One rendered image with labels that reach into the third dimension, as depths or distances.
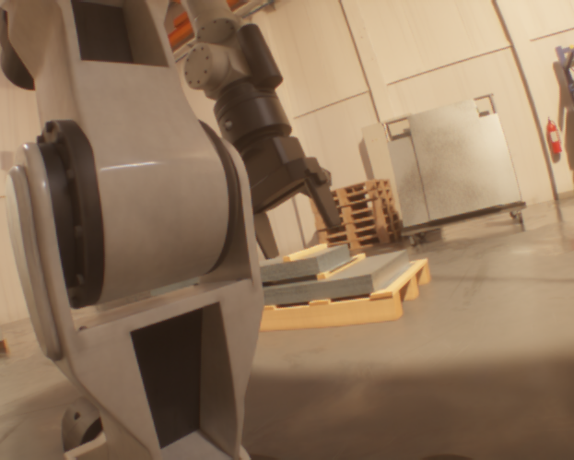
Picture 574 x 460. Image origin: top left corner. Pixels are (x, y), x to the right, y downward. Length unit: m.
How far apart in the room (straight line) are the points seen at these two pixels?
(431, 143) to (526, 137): 2.67
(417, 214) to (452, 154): 0.85
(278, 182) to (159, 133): 0.20
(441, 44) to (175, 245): 7.33
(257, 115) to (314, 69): 7.79
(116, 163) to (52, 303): 0.10
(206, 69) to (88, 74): 0.23
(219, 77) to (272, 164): 0.14
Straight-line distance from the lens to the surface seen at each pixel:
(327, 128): 7.89
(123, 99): 0.30
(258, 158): 0.47
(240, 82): 0.51
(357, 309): 2.01
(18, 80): 0.69
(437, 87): 7.29
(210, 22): 0.58
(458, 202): 4.59
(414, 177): 4.80
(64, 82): 0.32
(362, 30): 7.89
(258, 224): 0.51
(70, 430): 0.68
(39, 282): 0.26
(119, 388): 0.28
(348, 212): 6.34
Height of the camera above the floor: 0.56
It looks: level
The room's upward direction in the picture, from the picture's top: 13 degrees counter-clockwise
